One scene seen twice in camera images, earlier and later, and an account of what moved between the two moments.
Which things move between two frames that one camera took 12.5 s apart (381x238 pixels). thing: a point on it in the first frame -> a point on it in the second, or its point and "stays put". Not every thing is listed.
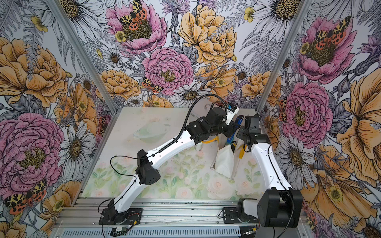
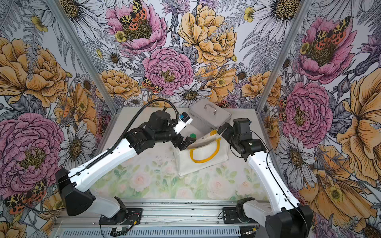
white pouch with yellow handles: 225,159 -> 205,153
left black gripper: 230,129 -> 183,144
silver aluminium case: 169,219 stays put
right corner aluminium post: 284,54 stays put
